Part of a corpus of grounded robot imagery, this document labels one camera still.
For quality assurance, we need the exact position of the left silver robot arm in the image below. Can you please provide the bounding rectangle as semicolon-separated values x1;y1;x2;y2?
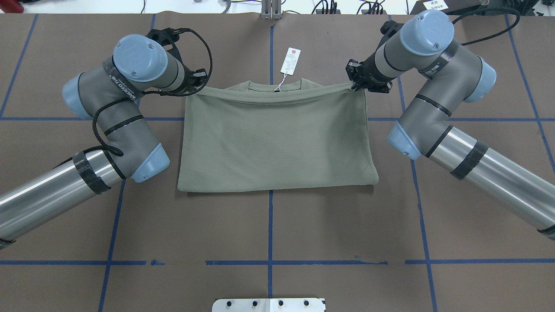
0;28;212;249

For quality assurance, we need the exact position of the olive green long-sleeve shirt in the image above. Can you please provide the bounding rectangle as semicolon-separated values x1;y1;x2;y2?
177;79;379;193

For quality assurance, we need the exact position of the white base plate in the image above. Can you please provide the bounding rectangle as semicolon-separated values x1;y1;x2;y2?
212;298;326;312

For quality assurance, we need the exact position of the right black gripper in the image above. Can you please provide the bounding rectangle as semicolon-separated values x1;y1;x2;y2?
346;20;404;93

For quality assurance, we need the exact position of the white clothing price tag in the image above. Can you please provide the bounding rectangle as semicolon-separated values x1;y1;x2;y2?
274;47;301;92

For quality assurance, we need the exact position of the red cylindrical bottle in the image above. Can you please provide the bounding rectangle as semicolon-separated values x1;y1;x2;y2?
0;0;24;13

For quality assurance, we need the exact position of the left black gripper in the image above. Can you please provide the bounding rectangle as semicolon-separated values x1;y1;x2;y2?
146;28;209;94

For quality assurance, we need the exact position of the aluminium frame post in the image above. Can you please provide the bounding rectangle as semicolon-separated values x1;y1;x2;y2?
261;0;283;20

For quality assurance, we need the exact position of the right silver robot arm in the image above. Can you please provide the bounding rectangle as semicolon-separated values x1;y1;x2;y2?
346;10;555;240

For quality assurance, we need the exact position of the black labelled box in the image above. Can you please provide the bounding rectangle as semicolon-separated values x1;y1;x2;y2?
410;0;482;16

